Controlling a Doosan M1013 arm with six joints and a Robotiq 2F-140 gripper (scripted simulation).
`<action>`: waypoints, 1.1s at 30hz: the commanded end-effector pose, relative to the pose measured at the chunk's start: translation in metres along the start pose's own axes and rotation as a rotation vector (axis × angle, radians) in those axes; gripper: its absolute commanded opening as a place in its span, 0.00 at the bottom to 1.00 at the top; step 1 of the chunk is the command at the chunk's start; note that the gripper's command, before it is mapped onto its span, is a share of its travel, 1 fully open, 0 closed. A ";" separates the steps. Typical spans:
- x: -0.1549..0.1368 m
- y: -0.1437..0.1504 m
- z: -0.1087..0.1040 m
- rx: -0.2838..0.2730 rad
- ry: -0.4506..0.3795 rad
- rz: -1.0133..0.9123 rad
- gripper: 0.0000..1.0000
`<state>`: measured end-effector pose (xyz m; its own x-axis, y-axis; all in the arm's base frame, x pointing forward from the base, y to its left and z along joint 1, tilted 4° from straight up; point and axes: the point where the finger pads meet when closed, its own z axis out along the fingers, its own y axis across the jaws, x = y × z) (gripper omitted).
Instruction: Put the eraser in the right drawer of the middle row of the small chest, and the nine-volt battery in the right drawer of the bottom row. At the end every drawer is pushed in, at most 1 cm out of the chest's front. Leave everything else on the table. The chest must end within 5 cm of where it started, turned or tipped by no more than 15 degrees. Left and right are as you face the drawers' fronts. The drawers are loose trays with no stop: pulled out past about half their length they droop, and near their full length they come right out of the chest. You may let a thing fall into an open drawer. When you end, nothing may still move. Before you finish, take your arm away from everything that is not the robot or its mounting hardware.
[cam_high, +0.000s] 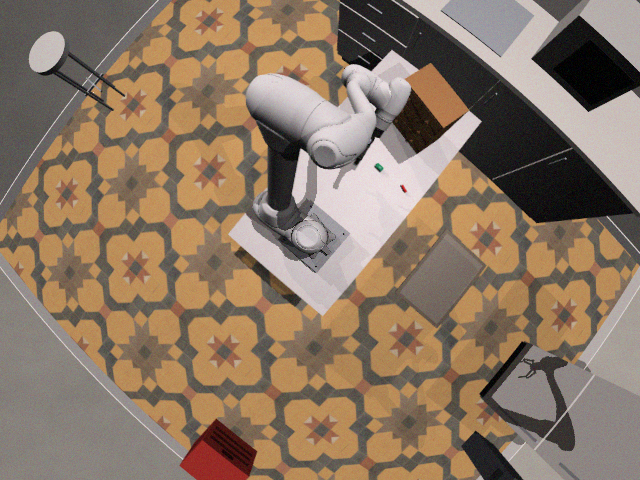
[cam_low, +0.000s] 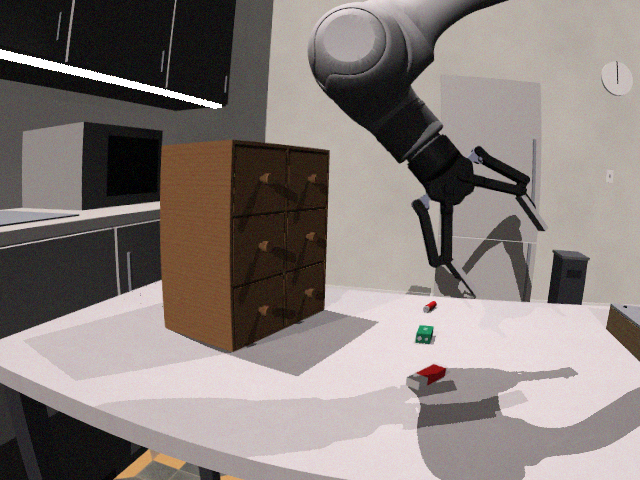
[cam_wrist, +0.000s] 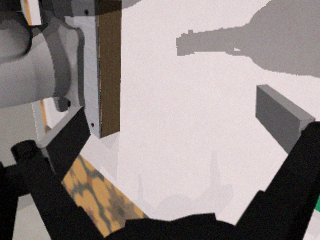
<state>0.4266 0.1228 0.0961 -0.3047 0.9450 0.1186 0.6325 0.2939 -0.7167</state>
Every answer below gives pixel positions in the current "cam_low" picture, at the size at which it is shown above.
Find red battery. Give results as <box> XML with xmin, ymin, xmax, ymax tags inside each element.
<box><xmin>423</xmin><ymin>301</ymin><xmax>437</xmax><ymax>312</ymax></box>

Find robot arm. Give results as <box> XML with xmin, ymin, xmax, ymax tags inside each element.
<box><xmin>308</xmin><ymin>0</ymin><xmax>508</xmax><ymax>163</ymax></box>

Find green 9v battery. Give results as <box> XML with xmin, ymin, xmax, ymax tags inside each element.
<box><xmin>415</xmin><ymin>325</ymin><xmax>434</xmax><ymax>344</ymax></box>

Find brown small chest of drawers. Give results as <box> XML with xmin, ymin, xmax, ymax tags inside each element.
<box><xmin>160</xmin><ymin>140</ymin><xmax>330</xmax><ymax>352</ymax></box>

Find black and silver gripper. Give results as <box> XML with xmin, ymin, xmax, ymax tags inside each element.
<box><xmin>407</xmin><ymin>134</ymin><xmax>548</xmax><ymax>297</ymax></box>

